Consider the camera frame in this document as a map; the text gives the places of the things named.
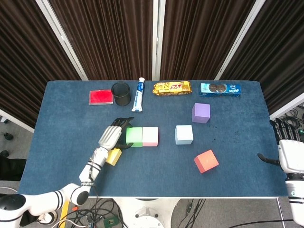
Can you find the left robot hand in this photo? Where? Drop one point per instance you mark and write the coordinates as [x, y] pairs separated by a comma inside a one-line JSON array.
[[110, 137]]

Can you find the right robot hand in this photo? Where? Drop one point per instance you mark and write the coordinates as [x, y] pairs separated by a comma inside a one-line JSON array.
[[293, 156]]

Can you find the yellow cube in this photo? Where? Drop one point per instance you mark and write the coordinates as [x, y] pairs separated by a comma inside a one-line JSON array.
[[114, 156]]

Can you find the green cube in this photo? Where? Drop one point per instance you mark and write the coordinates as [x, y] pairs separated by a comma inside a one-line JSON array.
[[134, 135]]

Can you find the light blue cube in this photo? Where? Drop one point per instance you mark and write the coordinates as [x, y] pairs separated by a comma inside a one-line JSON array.
[[183, 134]]

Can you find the purple cube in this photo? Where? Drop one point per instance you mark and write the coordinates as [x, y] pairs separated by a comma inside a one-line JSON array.
[[201, 112]]

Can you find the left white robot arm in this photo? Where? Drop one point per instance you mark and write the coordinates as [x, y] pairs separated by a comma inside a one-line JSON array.
[[92, 166]]

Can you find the pink cube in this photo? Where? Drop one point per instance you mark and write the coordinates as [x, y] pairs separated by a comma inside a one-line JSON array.
[[150, 135]]

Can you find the red cube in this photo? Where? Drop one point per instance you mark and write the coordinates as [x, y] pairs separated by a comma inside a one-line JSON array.
[[206, 161]]

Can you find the black power strip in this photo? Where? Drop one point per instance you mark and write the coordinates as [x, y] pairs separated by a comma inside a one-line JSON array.
[[301, 133]]

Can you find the black mesh pen cup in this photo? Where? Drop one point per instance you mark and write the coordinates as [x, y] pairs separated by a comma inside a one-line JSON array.
[[122, 99]]

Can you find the red ink pad case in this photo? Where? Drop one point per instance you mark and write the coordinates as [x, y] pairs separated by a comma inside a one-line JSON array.
[[100, 97]]

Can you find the white blue toothpaste tube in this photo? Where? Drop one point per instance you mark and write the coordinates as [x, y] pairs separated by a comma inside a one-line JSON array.
[[138, 95]]

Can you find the yellow biscuit packet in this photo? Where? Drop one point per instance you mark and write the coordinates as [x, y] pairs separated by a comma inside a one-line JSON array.
[[172, 88]]

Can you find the small orange floor item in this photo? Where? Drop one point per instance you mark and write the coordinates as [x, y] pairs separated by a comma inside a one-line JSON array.
[[75, 208]]

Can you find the small green box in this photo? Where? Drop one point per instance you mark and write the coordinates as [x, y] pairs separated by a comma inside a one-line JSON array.
[[109, 222]]

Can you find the blue sandwich cookie box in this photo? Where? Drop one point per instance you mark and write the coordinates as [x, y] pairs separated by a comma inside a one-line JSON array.
[[219, 89]]

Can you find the white sneaker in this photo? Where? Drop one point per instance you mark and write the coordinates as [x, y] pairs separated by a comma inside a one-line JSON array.
[[47, 217]]

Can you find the black floor caster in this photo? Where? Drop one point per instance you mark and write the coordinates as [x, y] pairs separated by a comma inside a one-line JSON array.
[[8, 136]]

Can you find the brown ribbed partition panel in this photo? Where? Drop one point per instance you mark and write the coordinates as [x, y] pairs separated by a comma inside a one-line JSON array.
[[23, 59], [202, 35], [102, 35], [280, 47]]

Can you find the black trouser leg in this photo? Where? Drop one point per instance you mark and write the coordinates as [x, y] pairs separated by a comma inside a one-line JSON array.
[[12, 169]]

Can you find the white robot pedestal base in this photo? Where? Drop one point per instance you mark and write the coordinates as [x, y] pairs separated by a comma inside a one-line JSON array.
[[147, 213]]

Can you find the white partition post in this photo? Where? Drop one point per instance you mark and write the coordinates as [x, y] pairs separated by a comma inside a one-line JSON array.
[[158, 35], [237, 40], [61, 38]]

